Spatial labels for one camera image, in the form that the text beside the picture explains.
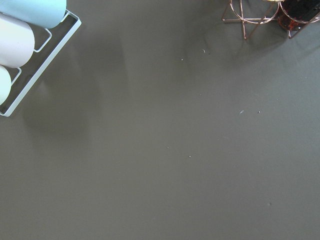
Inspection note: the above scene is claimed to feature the white wire cup rack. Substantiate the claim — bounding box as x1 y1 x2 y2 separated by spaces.
0 9 82 117

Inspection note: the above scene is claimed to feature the pink cup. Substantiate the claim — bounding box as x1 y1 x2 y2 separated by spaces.
0 13 35 68

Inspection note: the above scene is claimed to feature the light blue cup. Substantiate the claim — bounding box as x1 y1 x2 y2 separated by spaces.
0 0 67 29

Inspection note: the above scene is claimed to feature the dark drink bottle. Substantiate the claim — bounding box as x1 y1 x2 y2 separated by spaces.
277 0 320 31

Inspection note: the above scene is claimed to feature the copper wire bottle rack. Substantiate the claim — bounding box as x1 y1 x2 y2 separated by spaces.
221 0 320 40

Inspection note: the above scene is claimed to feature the mint green cup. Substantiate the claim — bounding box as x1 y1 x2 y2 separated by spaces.
0 65 12 105

